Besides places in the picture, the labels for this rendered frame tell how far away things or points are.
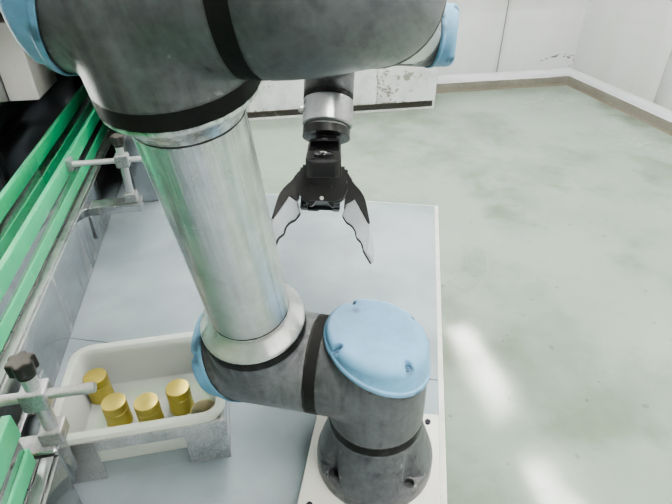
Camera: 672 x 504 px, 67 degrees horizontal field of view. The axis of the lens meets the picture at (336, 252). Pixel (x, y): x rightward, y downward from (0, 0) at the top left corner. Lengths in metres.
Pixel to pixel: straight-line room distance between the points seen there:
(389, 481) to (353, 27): 0.51
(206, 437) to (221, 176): 0.45
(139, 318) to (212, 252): 0.61
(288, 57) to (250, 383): 0.38
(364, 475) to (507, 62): 4.84
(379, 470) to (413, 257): 0.60
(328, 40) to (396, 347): 0.35
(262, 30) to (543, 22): 5.11
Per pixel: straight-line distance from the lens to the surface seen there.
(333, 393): 0.56
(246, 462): 0.78
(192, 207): 0.40
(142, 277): 1.14
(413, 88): 4.44
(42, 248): 1.01
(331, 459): 0.68
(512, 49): 5.26
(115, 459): 0.79
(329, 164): 0.65
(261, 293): 0.48
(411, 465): 0.67
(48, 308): 0.96
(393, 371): 0.53
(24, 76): 1.51
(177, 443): 0.76
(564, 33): 5.50
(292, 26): 0.28
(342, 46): 0.30
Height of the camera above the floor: 1.39
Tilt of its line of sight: 34 degrees down
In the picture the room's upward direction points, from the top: straight up
